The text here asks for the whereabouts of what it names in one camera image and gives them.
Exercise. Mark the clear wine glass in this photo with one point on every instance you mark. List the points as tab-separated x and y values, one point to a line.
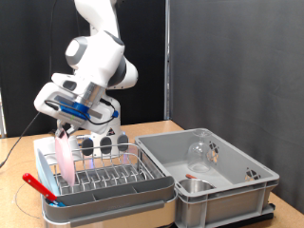
199	155

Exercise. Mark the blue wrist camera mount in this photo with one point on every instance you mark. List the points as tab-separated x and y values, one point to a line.
74	109

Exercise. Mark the black platform under crate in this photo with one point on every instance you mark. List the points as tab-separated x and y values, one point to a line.
253	220

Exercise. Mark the white mug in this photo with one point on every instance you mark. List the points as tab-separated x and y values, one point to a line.
77	147

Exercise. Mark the metal cup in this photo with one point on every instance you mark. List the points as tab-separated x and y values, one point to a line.
196	185

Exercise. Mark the white box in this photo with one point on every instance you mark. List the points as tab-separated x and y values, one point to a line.
42	145

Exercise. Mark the metal frame post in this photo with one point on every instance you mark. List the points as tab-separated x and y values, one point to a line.
2	114

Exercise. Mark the blue utensil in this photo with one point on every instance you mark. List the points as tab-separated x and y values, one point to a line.
55	204

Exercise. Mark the vertical metal pole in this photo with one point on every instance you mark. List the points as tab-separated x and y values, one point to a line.
167	63

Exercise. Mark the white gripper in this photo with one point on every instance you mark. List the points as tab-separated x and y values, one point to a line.
47	99

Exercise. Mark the dish drying rack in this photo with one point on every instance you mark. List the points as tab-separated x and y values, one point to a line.
126	221

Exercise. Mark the grey plastic crate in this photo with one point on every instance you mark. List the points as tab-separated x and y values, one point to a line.
221	202

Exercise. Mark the pink plate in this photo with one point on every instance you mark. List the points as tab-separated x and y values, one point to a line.
65	158

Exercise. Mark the grey cutlery holder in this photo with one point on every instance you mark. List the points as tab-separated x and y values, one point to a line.
110	193

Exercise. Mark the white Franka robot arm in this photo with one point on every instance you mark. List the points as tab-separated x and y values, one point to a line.
101	57

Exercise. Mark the light blue plate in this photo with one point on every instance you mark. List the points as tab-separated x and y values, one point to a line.
44	171

